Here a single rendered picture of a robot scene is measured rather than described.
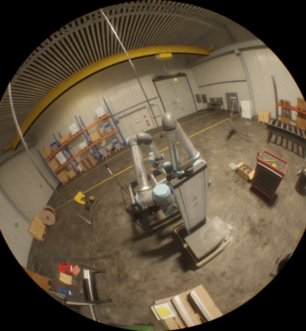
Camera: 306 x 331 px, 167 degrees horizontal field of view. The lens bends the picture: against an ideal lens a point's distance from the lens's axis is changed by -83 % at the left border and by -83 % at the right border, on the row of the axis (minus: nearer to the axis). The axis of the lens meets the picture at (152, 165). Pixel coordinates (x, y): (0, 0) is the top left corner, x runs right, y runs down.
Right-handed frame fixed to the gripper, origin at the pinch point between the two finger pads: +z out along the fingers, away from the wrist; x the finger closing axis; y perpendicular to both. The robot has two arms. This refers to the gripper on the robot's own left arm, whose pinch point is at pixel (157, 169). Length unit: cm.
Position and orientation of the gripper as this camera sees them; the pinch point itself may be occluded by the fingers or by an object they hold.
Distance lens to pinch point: 185.3
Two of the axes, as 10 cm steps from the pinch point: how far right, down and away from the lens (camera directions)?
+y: -7.4, -1.0, 6.6
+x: -5.7, 6.1, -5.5
